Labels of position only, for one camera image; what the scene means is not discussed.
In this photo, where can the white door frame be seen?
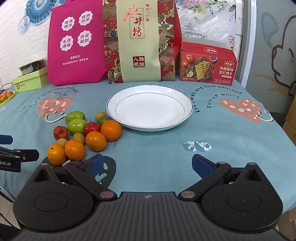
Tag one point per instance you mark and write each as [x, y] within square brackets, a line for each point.
[248, 46]

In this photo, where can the pink tote bag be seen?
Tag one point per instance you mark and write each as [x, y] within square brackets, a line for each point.
[76, 58]

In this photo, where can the small red apple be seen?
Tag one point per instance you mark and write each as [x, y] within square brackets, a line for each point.
[92, 128]

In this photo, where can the blue paper fan decoration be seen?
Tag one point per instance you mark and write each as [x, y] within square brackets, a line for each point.
[38, 10]

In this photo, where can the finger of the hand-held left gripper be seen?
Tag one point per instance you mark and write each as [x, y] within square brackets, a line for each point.
[26, 155]
[5, 139]

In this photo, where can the green mango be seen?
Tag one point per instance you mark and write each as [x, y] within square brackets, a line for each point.
[74, 116]

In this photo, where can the white floral plastic bag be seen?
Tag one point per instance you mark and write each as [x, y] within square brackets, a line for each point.
[208, 25]

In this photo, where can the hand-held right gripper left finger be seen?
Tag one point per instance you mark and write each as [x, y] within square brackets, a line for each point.
[98, 163]

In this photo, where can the printed teal tablecloth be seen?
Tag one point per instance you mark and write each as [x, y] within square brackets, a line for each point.
[161, 143]

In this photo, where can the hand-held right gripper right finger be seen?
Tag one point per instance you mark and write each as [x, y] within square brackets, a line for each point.
[202, 165]

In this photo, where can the small green lime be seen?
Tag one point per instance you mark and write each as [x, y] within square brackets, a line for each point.
[105, 120]

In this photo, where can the light green box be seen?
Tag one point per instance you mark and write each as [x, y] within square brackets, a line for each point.
[30, 81]

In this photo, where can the pile of small toy fruits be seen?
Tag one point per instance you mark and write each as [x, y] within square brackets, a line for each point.
[5, 96]

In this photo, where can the orange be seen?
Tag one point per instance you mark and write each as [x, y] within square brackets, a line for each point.
[56, 154]
[96, 141]
[74, 150]
[111, 130]

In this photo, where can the white round plate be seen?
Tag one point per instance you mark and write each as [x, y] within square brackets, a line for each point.
[150, 109]

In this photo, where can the green apple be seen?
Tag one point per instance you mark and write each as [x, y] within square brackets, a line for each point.
[76, 127]

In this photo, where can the red and beige gift box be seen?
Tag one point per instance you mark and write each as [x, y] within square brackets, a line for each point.
[136, 46]

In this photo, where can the cardboard box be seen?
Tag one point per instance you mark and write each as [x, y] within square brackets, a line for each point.
[290, 131]
[291, 109]

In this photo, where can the red cracker box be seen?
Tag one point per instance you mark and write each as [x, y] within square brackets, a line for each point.
[208, 67]

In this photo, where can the green patterned bowl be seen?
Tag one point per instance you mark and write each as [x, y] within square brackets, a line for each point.
[32, 67]

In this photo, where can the yellow tray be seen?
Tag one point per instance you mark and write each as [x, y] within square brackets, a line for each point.
[4, 103]

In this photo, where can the red tomato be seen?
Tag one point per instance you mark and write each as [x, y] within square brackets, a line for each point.
[60, 132]

